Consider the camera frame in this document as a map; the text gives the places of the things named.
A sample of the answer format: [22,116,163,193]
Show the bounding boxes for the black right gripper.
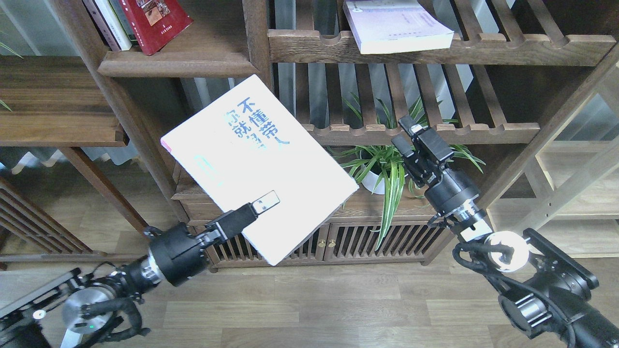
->
[391,115,486,232]

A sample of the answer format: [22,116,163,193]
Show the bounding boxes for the red cover book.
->
[118,0,194,57]

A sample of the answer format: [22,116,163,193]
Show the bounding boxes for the green spider plant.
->
[329,93,486,251]

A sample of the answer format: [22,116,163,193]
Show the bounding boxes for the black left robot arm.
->
[0,191,280,348]

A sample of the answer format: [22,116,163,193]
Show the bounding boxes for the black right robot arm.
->
[392,116,619,348]

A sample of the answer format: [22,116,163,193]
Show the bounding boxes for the pale purple white book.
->
[342,0,455,55]

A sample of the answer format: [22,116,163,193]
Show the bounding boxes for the dark wooden bookshelf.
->
[51,0,619,274]

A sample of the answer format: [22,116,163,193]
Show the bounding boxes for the white spine book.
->
[95,0,132,51]

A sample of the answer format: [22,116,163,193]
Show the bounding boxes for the white plant pot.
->
[359,149,385,195]

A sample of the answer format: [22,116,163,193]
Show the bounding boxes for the light wooden shelf frame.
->
[489,63,619,258]

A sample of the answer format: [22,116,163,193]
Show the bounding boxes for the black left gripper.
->
[143,191,280,287]

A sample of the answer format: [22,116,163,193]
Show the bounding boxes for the dark green black book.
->
[109,0,139,47]

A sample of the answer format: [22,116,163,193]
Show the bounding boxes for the white book Chinese title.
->
[161,75,359,266]

